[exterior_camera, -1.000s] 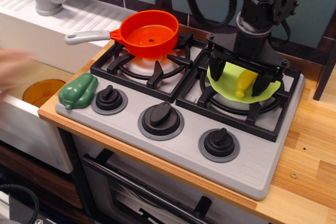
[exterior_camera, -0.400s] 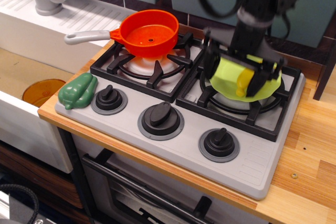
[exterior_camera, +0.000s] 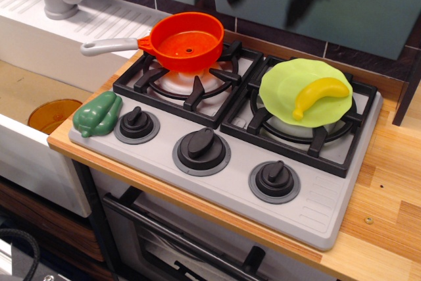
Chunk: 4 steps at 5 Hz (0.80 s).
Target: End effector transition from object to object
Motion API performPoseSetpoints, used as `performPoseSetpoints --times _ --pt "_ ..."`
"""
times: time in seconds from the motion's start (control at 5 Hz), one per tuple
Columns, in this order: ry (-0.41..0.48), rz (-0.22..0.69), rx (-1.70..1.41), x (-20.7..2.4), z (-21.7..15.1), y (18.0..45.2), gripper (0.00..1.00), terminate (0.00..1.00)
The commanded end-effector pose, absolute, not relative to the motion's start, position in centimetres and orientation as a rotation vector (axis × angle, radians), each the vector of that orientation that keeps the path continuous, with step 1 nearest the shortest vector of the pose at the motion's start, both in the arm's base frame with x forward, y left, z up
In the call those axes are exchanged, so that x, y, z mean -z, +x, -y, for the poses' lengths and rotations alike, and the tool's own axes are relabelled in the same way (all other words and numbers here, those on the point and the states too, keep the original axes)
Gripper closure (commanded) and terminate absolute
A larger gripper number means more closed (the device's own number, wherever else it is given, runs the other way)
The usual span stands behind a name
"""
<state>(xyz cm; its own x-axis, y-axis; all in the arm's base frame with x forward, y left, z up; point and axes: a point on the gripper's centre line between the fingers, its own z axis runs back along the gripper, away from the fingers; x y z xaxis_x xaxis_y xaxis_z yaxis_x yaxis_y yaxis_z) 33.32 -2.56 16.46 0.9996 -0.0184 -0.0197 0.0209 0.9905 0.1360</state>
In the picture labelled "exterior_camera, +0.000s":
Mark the yellow toy banana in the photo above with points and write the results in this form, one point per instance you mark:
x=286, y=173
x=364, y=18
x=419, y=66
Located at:
x=316, y=90

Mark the green toy bell pepper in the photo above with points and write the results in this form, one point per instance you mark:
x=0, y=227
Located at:
x=99, y=116

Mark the light green plastic plate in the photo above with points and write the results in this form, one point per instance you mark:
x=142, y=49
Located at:
x=281, y=84

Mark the black left burner grate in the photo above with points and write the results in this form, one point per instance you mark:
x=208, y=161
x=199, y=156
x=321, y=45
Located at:
x=204, y=97

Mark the black burner grate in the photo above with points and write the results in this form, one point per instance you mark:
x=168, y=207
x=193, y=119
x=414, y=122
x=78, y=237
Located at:
x=330, y=148
x=204, y=97

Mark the grey toy stove top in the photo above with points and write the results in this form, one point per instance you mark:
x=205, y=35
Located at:
x=313, y=217

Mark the black right burner grate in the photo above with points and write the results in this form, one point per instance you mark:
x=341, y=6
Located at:
x=330, y=148

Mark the black middle stove knob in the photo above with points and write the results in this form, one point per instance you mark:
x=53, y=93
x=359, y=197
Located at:
x=201, y=153

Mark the black stove knob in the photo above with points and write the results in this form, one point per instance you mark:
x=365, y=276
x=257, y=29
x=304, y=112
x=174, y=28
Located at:
x=137, y=127
x=274, y=182
x=201, y=153

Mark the black left stove knob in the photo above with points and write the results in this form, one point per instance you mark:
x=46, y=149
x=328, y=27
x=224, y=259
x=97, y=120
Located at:
x=137, y=127

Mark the black right stove knob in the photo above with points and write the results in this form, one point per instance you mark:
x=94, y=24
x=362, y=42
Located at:
x=274, y=182

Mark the brass screw in countertop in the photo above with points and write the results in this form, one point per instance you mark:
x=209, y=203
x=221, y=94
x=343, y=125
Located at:
x=369, y=220

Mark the orange sink drain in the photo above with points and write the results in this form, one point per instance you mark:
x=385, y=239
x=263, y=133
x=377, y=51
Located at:
x=49, y=116

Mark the toy oven door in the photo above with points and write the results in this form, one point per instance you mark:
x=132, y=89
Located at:
x=165, y=242

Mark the orange pot with grey handle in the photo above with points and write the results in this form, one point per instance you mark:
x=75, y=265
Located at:
x=186, y=42

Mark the dark brown wooden post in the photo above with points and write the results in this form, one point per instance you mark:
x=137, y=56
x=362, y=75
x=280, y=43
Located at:
x=408, y=92

